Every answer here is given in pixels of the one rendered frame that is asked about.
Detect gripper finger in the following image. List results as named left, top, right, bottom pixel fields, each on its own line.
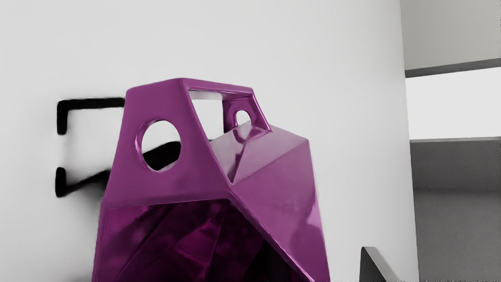
left=360, top=246, right=404, bottom=282

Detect purple faceted mug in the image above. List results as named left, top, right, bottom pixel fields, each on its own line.
left=91, top=78, right=330, bottom=282

